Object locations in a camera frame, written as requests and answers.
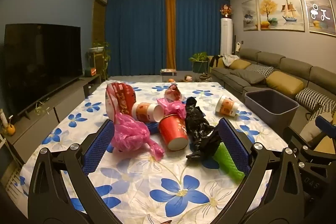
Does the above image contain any brown wooden door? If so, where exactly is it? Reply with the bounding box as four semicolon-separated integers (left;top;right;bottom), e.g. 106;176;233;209
93;0;107;43

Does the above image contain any plump grey cushion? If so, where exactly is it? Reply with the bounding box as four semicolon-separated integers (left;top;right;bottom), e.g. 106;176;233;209
299;119;336;143

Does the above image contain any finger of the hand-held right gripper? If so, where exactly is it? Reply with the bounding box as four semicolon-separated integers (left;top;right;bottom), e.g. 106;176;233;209
283;126;320;162
307;112;336;151

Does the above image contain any black plastic bag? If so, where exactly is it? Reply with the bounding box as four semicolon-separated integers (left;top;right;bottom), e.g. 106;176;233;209
184;97;223;160

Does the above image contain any white standing air conditioner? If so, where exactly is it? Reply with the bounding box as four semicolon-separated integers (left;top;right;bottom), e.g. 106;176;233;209
220;18;234;56

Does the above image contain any small pink plastic bag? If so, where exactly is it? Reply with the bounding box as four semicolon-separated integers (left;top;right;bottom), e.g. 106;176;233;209
157;98;187;118

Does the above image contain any artificial flower bouquet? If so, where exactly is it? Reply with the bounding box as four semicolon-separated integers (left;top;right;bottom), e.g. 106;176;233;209
220;4;233;18

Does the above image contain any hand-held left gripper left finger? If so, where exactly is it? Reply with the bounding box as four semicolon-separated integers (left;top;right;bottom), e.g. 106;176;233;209
28;118;124;224

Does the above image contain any red printed plastic bag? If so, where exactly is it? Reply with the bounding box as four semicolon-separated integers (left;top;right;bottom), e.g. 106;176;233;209
105;81;137;122

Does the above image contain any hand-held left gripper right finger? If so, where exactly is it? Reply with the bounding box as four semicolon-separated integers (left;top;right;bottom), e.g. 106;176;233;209
217;117;307;224

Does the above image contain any green plastic bag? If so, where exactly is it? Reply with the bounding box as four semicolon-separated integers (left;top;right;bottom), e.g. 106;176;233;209
213;142;245;184

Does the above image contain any red paper cup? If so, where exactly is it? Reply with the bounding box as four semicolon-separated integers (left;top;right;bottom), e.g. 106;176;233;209
158;114;189;151

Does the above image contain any white cloth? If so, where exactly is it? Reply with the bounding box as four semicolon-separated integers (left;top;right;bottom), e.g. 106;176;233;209
223;54;240;66

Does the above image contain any grey sectional sofa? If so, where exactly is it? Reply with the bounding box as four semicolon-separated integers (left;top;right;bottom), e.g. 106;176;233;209
209;48;336;156

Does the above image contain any trailing plant in white bowl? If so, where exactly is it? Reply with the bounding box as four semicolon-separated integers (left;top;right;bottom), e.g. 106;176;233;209
88;41;112;81

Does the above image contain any white orange paper cup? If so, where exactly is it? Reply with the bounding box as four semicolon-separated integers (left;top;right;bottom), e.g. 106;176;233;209
131;103;164;122
215;95;240;117

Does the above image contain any grey television cabinet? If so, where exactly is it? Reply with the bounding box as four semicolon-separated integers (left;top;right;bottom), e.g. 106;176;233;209
0;73;103;188

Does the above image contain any grey sky painting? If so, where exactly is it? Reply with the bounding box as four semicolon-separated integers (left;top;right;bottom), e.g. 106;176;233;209
301;0;336;37

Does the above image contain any small yellow cushion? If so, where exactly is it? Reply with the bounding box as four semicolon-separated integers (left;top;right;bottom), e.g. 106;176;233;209
229;59;251;70

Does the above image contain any blue curtain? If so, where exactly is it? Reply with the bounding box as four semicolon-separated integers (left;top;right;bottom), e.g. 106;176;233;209
175;0;231;75
105;0;168;77

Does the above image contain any large pink plastic bag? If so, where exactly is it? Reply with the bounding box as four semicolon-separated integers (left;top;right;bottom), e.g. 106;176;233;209
110;112;165;161

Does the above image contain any orange curtain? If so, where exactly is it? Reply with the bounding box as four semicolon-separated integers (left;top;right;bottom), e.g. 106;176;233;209
165;0;177;70

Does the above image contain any blue floral blanket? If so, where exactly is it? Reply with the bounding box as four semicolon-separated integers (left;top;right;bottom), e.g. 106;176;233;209
5;80;289;224

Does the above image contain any sailboat and tree painting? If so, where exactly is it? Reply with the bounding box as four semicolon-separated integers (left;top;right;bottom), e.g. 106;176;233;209
259;0;306;31

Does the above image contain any red white crumpled wrapper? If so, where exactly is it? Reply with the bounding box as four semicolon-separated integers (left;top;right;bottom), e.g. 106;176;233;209
164;84;184;102

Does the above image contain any black jacket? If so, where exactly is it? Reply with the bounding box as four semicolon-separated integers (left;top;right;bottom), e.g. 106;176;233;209
209;55;223;68

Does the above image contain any black television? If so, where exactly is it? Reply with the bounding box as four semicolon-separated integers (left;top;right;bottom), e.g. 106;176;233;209
4;24;82;125

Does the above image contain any small landscape painting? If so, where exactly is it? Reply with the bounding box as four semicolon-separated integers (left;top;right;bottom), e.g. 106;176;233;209
241;0;259;31

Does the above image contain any flat grey cushion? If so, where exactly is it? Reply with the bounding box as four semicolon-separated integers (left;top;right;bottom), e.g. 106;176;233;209
231;69;265;84

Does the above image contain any gold plant stand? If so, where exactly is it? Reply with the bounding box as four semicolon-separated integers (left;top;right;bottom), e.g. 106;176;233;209
92;52;106;81

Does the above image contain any large yellow cushion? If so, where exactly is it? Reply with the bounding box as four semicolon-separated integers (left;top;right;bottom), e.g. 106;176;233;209
266;71;307;98

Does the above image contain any grey trash bin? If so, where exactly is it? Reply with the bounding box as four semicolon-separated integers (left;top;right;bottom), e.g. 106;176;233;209
245;89;300;132

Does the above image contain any large black white patterned cushion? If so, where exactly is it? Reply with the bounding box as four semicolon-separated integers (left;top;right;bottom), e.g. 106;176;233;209
295;88;335;112

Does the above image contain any green potted plant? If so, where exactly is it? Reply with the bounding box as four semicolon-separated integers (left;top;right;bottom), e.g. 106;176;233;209
188;52;209;73

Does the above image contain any small black white patterned cushion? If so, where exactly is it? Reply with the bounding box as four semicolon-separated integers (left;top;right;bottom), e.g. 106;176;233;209
245;64;274;79

